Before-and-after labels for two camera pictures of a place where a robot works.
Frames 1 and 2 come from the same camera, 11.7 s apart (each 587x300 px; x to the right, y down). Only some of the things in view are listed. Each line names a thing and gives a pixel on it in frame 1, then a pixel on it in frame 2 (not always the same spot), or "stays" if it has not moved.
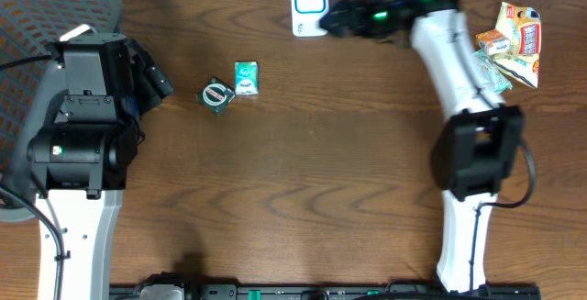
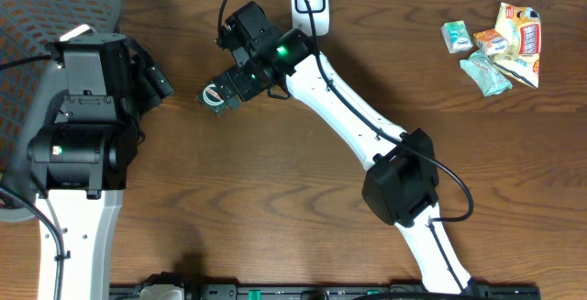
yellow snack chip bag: x=522 y=26 stays
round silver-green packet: x=216 y=94 stays
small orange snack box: x=493 y=40 stays
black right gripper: x=352 y=21 to x=239 y=89
